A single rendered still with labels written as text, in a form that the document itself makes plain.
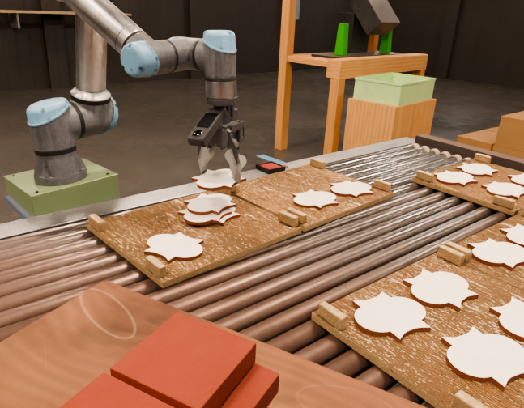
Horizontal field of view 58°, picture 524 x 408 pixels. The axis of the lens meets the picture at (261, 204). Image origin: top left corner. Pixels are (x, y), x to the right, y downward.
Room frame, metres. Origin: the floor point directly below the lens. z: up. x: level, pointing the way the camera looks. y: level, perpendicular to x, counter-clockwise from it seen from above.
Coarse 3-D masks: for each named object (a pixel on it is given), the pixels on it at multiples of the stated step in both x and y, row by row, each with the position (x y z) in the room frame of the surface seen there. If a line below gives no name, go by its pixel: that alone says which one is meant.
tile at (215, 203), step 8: (192, 200) 1.17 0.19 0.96; (200, 200) 1.17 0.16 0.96; (208, 200) 1.17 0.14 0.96; (216, 200) 1.17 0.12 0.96; (224, 200) 1.18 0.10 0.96; (192, 208) 1.11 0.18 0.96; (200, 208) 1.11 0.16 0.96; (208, 208) 1.12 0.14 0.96; (216, 208) 1.12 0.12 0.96; (224, 208) 1.13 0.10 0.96
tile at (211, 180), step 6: (204, 174) 1.16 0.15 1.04; (210, 174) 1.16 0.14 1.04; (216, 174) 1.16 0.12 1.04; (222, 174) 1.16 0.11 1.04; (228, 174) 1.16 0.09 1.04; (192, 180) 1.13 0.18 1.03; (198, 180) 1.12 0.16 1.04; (204, 180) 1.12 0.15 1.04; (210, 180) 1.12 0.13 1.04; (216, 180) 1.12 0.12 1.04; (222, 180) 1.12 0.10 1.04; (228, 180) 1.12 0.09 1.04; (198, 186) 1.08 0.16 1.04; (204, 186) 1.07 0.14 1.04; (210, 186) 1.08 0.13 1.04; (216, 186) 1.08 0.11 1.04; (222, 186) 1.08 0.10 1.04; (228, 186) 1.08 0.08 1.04
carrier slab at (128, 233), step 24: (216, 192) 1.30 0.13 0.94; (120, 216) 1.10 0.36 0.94; (144, 216) 1.11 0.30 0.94; (168, 216) 1.12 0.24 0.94; (240, 216) 1.14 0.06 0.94; (264, 216) 1.14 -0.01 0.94; (120, 240) 0.97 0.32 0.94; (144, 240) 0.97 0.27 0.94; (216, 240) 0.99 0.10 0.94; (240, 240) 1.00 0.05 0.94; (264, 240) 1.00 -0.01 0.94; (144, 264) 0.87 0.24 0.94; (168, 264) 0.87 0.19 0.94; (192, 264) 0.88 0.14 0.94; (216, 264) 0.90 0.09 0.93
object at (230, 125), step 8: (208, 104) 1.13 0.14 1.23; (216, 104) 1.12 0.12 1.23; (224, 104) 1.12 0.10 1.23; (232, 104) 1.13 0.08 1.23; (232, 112) 1.17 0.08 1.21; (224, 120) 1.13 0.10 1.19; (232, 120) 1.17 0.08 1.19; (224, 128) 1.12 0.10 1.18; (232, 128) 1.13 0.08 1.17; (240, 128) 1.16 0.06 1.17; (216, 136) 1.13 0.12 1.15; (224, 136) 1.11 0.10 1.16; (240, 136) 1.16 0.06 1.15; (208, 144) 1.14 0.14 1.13; (216, 144) 1.13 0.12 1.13; (224, 144) 1.11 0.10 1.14
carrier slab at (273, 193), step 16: (272, 176) 1.47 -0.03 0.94; (288, 176) 1.47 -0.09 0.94; (304, 176) 1.48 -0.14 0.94; (320, 176) 1.49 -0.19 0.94; (336, 176) 1.50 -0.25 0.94; (240, 192) 1.31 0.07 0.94; (256, 192) 1.32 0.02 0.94; (272, 192) 1.33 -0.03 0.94; (288, 192) 1.33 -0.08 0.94; (304, 192) 1.34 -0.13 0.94; (384, 192) 1.37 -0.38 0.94; (272, 208) 1.20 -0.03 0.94; (304, 208) 1.21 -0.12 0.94; (336, 208) 1.22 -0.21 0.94; (352, 208) 1.23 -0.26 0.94; (304, 224) 1.11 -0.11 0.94; (320, 224) 1.14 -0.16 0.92
